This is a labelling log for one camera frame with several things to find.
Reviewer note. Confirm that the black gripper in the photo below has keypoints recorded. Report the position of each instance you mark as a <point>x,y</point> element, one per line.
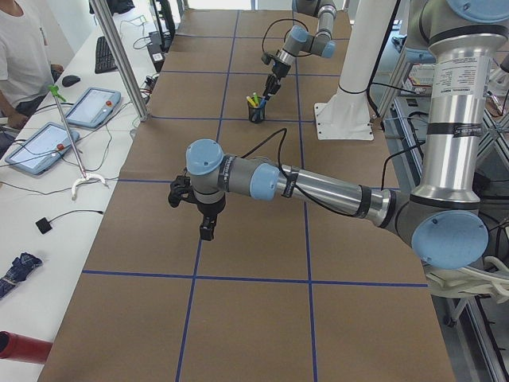
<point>209,208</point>
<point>280,69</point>

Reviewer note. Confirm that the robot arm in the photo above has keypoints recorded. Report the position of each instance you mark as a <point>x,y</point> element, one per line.
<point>301,41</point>
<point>439,218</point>

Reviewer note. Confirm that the black mesh pen cup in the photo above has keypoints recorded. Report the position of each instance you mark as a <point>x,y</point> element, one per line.
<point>256,114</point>

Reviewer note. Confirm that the brown table mat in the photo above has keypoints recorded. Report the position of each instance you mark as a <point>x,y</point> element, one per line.
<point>286,291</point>

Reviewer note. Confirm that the small black square device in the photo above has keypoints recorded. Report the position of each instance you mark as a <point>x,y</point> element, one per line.
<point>43,225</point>

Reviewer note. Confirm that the far blue teach pendant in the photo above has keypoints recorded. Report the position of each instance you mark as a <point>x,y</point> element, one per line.
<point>93,107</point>

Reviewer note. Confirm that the blue teach pendant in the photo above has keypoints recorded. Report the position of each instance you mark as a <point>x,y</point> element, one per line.
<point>93,107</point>
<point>41,151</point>

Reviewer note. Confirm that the black keyboard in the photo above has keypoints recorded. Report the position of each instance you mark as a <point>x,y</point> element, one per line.
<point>104,59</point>

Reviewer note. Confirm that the near blue teach pendant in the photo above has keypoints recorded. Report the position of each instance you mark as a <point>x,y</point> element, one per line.
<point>41,151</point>

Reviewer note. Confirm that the folded blue umbrella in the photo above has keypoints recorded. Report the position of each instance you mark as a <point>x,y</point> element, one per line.
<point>20,268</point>

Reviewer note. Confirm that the black computer mouse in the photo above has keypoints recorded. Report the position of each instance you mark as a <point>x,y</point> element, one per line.
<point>69,80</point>

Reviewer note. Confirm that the red cylinder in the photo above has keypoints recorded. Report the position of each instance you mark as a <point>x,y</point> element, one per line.
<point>16,347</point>

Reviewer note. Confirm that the person in white shirt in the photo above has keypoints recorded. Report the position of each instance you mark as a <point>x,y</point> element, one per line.
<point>26,70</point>

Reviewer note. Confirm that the grey office chair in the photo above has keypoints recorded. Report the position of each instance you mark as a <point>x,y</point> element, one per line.
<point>467,282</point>

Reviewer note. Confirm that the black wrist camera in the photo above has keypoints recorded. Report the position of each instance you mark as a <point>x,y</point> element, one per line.
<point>268,58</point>
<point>181,190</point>

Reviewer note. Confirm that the green handled reacher grabber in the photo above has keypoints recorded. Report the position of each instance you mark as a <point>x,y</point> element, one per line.
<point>85,176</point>

